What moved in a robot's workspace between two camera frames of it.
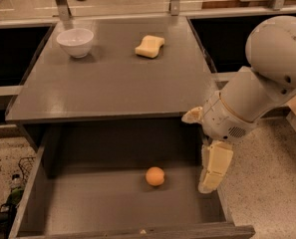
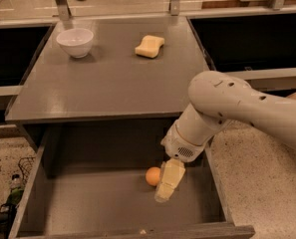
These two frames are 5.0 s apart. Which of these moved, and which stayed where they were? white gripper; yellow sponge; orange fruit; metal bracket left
Moved: white gripper
Stayed: yellow sponge; metal bracket left; orange fruit
